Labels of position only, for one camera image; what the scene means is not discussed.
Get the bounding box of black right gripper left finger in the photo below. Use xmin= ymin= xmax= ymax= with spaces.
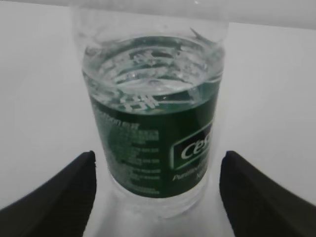
xmin=0 ymin=151 xmax=97 ymax=237

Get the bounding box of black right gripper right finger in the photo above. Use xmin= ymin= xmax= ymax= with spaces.
xmin=219 ymin=151 xmax=316 ymax=237

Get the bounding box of clear green-label water bottle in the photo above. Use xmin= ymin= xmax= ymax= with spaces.
xmin=70 ymin=0 xmax=229 ymax=217

